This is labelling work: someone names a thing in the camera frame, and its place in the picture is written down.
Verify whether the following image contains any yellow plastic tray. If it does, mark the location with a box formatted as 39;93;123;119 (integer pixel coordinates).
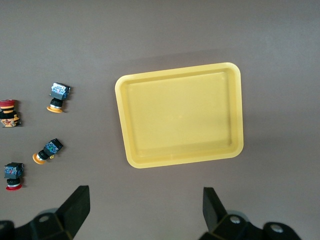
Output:
114;61;244;169

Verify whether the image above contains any red button orange body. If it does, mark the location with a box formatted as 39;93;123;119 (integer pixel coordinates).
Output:
0;99;22;128

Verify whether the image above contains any yellow push button switch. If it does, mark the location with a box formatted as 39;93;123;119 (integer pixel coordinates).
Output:
32;138;64;165
46;82;71;114

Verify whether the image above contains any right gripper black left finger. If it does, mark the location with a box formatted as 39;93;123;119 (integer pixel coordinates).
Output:
0;185;91;240

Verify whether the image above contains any brown table cover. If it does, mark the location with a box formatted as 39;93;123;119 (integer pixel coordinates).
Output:
0;0;320;240

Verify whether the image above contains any red button black body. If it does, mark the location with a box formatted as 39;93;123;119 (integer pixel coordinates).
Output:
3;162;25;191

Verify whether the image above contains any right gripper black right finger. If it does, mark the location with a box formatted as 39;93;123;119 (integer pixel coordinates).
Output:
198;186;302;240

